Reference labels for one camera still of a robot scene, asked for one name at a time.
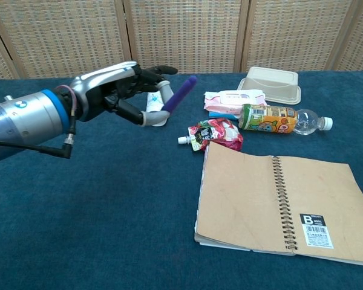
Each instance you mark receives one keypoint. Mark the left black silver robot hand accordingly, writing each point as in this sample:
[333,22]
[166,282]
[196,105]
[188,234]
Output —
[103,87]

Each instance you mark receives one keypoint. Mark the purple plastic cylindrical stick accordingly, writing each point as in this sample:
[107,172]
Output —
[181,93]

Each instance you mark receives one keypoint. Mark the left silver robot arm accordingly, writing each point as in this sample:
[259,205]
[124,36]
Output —
[18,121]

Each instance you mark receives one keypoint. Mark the white floral paper cup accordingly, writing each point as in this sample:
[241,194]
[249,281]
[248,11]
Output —
[153,102]

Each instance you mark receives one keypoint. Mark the blue carpet table mat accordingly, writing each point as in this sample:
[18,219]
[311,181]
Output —
[93,196]

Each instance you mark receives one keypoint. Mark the blue tissue pack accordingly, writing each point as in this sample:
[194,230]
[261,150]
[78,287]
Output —
[221,114]

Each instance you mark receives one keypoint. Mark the red juice spout pouch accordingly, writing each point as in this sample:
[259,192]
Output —
[217,133]

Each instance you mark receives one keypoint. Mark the pink wet wipes pack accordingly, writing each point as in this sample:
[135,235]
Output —
[227,101]

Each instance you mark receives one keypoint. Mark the orange label plastic bottle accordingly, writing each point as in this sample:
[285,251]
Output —
[269,119]

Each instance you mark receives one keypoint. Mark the beige takeaway food box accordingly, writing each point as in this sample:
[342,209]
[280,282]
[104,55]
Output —
[272,83]

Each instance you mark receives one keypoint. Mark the brown spiral notebook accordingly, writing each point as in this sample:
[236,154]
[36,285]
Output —
[245,196]

